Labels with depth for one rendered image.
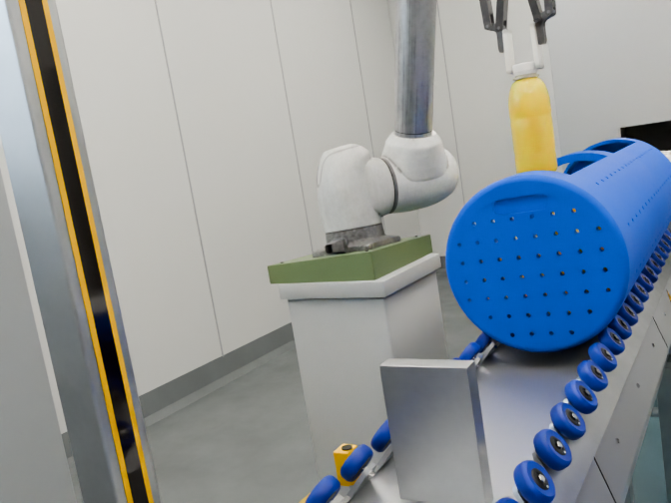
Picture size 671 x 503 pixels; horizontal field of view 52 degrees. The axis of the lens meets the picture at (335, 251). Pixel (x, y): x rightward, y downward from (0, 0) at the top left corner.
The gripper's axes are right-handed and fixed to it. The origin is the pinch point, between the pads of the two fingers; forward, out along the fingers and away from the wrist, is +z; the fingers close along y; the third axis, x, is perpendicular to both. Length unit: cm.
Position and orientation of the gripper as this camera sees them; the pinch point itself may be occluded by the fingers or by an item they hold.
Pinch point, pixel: (522, 50)
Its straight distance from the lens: 119.5
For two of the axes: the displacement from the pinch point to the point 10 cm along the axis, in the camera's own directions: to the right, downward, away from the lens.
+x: 5.0, -2.1, 8.4
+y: 8.5, -0.6, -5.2
